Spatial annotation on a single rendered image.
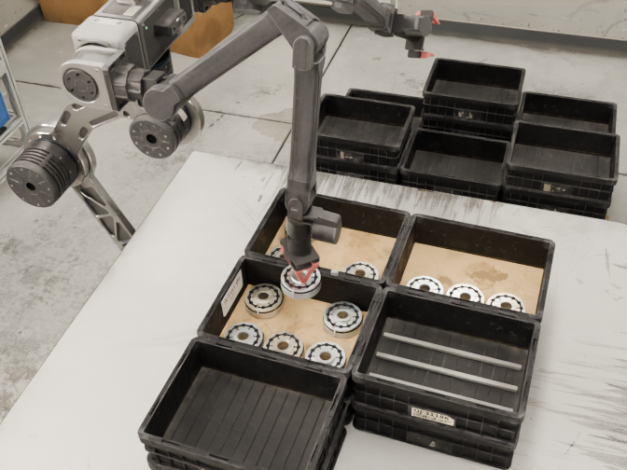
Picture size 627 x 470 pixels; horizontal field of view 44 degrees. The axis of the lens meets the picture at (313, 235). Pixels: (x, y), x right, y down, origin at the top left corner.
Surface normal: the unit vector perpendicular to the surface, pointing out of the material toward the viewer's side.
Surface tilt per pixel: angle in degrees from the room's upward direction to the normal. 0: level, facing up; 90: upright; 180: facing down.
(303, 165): 75
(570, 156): 0
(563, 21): 90
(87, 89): 90
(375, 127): 0
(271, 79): 0
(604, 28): 90
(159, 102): 80
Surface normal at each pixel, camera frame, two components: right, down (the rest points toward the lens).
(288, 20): -0.30, 0.51
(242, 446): -0.04, -0.73
